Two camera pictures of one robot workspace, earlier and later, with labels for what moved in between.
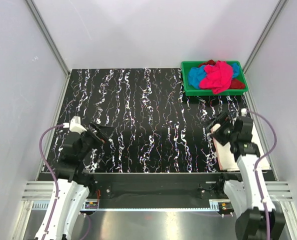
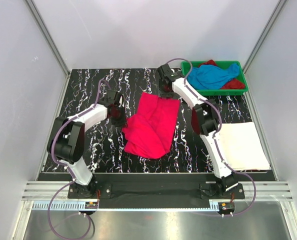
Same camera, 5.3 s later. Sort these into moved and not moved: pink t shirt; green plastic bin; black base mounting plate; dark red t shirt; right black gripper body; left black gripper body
Moved: right black gripper body; pink t shirt; left black gripper body
Not moved: dark red t shirt; green plastic bin; black base mounting plate
